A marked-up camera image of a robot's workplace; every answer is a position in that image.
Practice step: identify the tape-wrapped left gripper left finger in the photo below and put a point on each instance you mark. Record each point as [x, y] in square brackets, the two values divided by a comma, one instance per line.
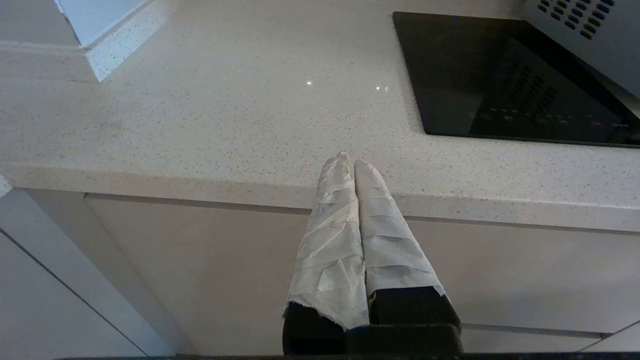
[330, 260]

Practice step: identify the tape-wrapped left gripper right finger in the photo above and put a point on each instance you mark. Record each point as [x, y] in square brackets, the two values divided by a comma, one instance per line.
[390, 250]

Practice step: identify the silver microwave oven body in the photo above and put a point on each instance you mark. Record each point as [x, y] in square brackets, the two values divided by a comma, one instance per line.
[600, 45]

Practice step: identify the beige cabinet front panel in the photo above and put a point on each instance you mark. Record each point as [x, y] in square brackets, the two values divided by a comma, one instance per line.
[200, 275]
[525, 342]
[40, 310]

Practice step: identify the black induction cooktop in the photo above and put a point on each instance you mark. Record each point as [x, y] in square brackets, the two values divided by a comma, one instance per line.
[465, 75]

